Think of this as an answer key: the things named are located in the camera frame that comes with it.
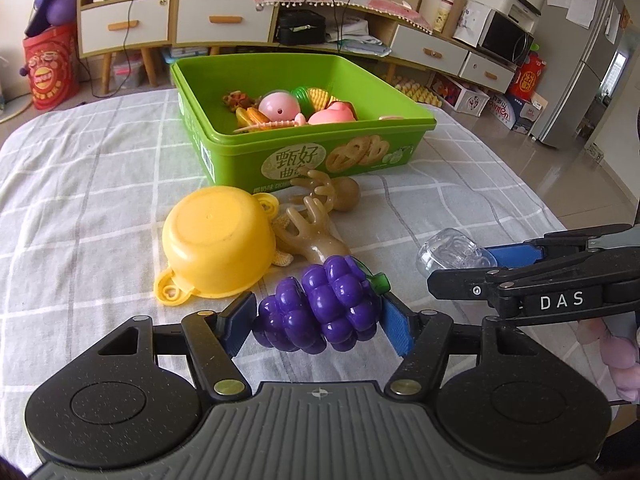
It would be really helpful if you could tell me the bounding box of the clear plastic capsule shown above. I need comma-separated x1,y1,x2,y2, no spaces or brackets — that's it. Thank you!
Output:
416,228,497,278

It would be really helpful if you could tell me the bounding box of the tan round-based hand toy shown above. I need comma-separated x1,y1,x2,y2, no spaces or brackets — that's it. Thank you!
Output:
290,167,360,212

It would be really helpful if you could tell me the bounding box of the white microwave oven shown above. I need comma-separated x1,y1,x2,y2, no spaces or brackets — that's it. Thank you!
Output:
454,0,534,66

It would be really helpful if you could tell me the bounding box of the pink toy skewer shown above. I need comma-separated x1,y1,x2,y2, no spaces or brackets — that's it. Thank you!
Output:
234,114,307,133

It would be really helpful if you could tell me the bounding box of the yellow toy corn cob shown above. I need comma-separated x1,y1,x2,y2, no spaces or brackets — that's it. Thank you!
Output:
291,86,336,117

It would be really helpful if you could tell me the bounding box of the wooden white drawer cabinet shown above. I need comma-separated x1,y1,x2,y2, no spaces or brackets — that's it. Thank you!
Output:
77,0,515,93

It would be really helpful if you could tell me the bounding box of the black bag on shelf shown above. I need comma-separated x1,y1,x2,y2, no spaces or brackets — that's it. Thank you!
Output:
276,9,326,47

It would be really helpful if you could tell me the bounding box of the tan rubber hand toy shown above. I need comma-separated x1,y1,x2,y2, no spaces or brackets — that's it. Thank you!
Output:
272,196,350,264

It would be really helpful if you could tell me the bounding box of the green plastic cookie box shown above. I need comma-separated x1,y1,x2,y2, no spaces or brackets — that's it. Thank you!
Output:
171,52,436,193

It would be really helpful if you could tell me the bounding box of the purple plush toy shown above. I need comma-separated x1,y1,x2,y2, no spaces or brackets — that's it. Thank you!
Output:
25,0,77,38

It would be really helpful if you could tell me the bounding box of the pink round plastic toy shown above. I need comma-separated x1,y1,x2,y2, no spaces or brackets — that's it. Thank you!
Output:
308,101,357,126

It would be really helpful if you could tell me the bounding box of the red printed barrel bin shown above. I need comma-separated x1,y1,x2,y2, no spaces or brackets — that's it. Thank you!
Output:
23,23,79,110

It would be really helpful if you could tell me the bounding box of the purple plastic grapes toy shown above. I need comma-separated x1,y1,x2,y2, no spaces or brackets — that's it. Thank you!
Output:
252,256,390,354

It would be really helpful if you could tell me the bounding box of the grey refrigerator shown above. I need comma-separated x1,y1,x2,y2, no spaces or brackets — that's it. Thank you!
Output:
530,0,626,148

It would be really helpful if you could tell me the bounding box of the orange plastic juicer toy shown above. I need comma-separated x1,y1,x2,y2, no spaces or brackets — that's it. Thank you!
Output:
234,106,270,133

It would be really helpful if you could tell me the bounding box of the small monkey figurine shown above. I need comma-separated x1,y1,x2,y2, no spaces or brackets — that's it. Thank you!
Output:
222,90,256,113

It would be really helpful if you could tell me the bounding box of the pink capsule ball toy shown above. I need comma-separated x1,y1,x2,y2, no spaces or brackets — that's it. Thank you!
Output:
258,90,300,122

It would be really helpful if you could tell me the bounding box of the yellow plastic toy pot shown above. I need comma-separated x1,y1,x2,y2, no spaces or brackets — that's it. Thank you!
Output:
154,185,280,307

